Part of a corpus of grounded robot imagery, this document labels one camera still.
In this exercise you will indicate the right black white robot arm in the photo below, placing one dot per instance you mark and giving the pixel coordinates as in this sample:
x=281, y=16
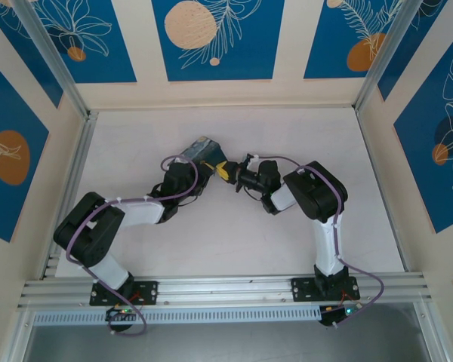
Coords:
x=317, y=192

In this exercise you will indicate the aluminium side rail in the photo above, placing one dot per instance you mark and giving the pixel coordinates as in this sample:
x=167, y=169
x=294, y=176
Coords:
x=82, y=151

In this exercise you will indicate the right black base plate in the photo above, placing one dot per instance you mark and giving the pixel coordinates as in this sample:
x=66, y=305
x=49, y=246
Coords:
x=302, y=289

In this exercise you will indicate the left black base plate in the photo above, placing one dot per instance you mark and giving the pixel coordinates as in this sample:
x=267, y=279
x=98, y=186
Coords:
x=147, y=292

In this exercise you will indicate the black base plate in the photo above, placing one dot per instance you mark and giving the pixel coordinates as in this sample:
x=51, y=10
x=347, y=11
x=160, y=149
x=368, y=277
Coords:
x=302, y=289
x=147, y=292

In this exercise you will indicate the aluminium frame post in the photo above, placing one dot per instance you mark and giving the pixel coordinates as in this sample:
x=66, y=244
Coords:
x=52, y=56
x=383, y=56

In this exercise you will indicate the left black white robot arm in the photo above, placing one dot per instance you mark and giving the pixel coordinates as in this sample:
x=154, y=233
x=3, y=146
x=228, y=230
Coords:
x=87, y=230

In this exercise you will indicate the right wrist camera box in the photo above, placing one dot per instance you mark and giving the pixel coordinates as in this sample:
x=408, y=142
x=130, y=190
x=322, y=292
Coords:
x=249, y=158

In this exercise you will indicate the starry night painted box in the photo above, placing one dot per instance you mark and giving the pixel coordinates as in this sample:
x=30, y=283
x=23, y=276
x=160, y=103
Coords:
x=211, y=154

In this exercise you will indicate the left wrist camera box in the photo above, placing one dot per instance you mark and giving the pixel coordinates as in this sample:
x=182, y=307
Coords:
x=181, y=161

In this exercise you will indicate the aluminium mounting rail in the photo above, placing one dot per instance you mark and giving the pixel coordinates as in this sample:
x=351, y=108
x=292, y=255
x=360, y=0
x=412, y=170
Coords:
x=226, y=288

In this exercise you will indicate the grey metal panel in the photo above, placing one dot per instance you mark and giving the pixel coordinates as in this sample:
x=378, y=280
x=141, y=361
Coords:
x=226, y=345

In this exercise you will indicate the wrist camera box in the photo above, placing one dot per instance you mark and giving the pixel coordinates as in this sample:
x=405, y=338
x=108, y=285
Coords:
x=249, y=158
x=181, y=161

